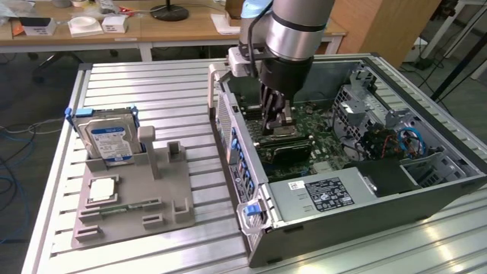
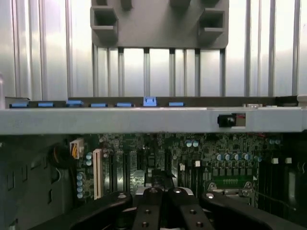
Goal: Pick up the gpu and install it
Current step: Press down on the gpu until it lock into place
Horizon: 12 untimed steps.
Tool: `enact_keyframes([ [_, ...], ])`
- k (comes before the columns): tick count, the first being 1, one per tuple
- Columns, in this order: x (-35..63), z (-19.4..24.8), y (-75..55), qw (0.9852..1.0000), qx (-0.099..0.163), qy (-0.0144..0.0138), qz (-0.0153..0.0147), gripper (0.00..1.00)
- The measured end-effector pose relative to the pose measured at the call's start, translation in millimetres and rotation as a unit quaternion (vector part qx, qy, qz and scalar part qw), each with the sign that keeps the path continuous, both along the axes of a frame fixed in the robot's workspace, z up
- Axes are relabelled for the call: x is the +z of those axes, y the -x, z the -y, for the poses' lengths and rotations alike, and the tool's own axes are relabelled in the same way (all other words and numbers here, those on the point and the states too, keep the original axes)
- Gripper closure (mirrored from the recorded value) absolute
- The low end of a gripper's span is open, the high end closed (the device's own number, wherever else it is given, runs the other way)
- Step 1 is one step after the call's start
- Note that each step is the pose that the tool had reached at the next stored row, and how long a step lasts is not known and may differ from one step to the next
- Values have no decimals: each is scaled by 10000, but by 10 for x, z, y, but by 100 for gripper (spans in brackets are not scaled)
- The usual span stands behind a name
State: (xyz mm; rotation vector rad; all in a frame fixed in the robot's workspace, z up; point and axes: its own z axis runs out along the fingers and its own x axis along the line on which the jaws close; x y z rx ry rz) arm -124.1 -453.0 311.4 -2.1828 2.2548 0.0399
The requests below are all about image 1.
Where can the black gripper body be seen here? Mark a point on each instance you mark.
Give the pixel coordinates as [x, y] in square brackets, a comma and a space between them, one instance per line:
[285, 74]

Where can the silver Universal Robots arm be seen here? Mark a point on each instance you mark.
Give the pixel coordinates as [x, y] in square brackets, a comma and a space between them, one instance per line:
[296, 28]

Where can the CPU socket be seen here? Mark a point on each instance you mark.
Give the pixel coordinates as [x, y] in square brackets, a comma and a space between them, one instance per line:
[288, 132]

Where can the black installed RAM stick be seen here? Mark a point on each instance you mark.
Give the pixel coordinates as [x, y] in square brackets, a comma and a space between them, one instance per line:
[288, 140]

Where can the green motherboard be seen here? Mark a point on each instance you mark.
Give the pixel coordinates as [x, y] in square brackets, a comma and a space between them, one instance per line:
[326, 148]

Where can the metal disk bay cage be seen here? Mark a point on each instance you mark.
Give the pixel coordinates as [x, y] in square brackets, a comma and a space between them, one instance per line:
[353, 114]

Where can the silver chipset heatsink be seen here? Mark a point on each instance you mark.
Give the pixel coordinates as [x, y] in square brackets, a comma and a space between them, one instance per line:
[324, 167]

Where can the white paper sheet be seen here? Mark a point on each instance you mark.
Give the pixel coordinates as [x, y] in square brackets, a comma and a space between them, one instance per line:
[224, 27]

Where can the cardboard box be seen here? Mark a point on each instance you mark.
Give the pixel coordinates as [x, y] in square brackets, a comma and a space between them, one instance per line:
[232, 8]

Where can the grey power supply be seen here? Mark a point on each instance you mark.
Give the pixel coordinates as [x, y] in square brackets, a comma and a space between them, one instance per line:
[296, 205]

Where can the wooden cabinet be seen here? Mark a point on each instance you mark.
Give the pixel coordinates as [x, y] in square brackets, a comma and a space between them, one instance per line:
[398, 28]

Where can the blue case latch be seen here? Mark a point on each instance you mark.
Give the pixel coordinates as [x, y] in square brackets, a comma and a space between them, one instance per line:
[250, 211]

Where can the white bin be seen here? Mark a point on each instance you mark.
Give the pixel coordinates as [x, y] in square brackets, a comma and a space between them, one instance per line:
[416, 51]

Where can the black lamp base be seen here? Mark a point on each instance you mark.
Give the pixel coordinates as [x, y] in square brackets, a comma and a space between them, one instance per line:
[169, 14]

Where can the black metal stand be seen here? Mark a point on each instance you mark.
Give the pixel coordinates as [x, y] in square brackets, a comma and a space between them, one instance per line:
[439, 91]

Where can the open dark PC case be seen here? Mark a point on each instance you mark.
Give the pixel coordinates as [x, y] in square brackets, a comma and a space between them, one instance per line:
[341, 228]

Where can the hard disk in blue carrier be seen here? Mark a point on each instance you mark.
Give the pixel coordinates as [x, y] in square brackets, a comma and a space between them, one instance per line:
[106, 142]

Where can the grey parts rack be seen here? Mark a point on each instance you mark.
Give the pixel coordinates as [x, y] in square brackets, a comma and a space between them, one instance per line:
[132, 194]

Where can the small red device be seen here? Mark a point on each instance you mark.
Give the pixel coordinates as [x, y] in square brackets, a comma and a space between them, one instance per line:
[125, 11]

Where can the plain white box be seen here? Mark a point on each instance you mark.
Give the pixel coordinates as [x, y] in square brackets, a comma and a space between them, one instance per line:
[113, 24]

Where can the silver CPU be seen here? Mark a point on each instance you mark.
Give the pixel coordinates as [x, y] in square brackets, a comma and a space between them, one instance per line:
[101, 189]

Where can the green RAM stick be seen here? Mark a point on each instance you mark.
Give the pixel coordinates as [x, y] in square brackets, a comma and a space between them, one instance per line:
[113, 210]

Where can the white box with roll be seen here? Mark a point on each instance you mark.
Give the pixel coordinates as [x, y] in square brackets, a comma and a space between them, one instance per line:
[85, 28]

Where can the black chair base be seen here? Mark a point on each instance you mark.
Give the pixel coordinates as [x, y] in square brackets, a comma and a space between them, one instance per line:
[49, 61]

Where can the wooden desk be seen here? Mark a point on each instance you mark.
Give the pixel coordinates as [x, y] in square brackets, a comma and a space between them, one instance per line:
[56, 40]

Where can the grey cup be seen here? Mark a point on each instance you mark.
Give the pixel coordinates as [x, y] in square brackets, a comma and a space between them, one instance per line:
[60, 3]

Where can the black-topped white box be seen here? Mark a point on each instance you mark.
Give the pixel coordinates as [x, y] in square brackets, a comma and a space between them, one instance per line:
[37, 30]

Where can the orange booklet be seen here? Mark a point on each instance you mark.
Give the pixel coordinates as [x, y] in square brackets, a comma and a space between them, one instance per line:
[16, 30]

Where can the clear plastic bag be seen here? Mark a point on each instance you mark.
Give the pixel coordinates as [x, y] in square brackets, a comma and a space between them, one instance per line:
[10, 8]

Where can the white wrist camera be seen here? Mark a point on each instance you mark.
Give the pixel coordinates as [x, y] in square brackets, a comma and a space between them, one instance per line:
[238, 61]

